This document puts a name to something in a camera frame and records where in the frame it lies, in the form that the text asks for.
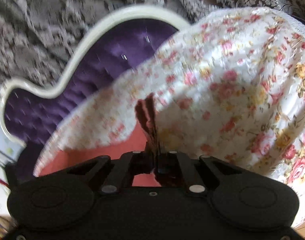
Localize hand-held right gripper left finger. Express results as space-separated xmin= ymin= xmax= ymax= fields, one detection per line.
xmin=65 ymin=151 xmax=156 ymax=195

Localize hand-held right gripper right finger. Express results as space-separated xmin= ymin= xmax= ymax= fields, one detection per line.
xmin=156 ymin=151 xmax=242 ymax=195

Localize rust red pants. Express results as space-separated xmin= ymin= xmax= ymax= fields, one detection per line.
xmin=39 ymin=92 xmax=168 ymax=188

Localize floral printed blanket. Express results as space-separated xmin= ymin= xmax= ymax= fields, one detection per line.
xmin=33 ymin=6 xmax=305 ymax=230

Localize purple tufted headboard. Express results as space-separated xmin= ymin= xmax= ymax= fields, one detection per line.
xmin=0 ymin=5 xmax=193 ymax=184

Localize grey damask curtain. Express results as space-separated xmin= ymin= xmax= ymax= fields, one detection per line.
xmin=0 ymin=0 xmax=305 ymax=89

